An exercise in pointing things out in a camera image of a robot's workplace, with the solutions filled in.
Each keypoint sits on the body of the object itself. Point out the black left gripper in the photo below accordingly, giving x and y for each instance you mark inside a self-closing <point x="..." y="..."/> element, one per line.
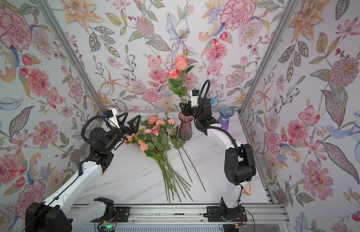
<point x="135" y="128"/>

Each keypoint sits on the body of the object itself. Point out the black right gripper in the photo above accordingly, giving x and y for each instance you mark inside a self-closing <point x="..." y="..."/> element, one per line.
<point x="188" y="108"/>

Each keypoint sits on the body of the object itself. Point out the coral pink carnation stem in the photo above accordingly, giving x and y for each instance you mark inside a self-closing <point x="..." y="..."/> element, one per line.
<point x="184" y="78"/>

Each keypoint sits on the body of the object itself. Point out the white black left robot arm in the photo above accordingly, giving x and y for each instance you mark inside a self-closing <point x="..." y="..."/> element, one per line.
<point x="53" y="214"/>

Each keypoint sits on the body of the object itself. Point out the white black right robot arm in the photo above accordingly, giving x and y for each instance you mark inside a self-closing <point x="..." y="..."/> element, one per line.
<point x="239" y="162"/>

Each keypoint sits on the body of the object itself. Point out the blue purple glass vase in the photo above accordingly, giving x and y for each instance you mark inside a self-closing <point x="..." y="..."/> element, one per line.
<point x="225" y="113"/>

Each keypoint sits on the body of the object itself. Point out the pink ribbed glass vase left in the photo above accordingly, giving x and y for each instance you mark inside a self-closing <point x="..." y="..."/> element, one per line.
<point x="106" y="108"/>

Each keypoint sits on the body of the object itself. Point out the pink ribbed glass vase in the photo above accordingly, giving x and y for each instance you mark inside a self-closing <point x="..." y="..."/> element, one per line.
<point x="106" y="108"/>
<point x="185" y="129"/>

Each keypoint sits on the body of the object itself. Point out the pink ribbed glass vase centre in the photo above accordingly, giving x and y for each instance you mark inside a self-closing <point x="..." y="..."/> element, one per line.
<point x="185" y="129"/>

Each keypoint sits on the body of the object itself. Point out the bunch of artificial flowers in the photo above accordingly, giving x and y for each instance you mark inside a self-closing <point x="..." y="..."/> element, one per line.
<point x="157" y="136"/>

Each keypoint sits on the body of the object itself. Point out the blue microphone on black stand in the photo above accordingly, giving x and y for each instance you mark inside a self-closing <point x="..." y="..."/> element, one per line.
<point x="212" y="100"/>

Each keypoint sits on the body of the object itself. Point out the orange pink card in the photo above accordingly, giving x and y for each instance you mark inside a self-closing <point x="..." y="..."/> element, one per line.
<point x="247" y="189"/>

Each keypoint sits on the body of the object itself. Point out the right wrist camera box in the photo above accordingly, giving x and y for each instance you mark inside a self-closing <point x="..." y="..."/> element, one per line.
<point x="195" y="94"/>

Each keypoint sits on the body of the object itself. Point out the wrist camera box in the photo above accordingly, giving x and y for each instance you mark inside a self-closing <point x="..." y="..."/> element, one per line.
<point x="195" y="94"/>
<point x="110" y="115"/>

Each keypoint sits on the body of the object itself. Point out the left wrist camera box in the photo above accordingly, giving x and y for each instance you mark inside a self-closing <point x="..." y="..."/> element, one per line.
<point x="110" y="115"/>

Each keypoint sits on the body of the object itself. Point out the right corner aluminium post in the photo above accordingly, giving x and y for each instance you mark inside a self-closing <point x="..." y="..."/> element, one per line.
<point x="286" y="15"/>

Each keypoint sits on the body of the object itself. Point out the corner aluminium post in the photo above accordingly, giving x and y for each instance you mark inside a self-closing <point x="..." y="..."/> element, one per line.
<point x="61" y="36"/>
<point x="286" y="15"/>

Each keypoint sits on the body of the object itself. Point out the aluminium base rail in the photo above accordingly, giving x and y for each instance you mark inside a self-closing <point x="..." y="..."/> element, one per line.
<point x="194" y="218"/>

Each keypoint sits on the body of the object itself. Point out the left corner aluminium post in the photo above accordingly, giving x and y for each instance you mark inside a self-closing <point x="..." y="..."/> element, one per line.
<point x="61" y="36"/>

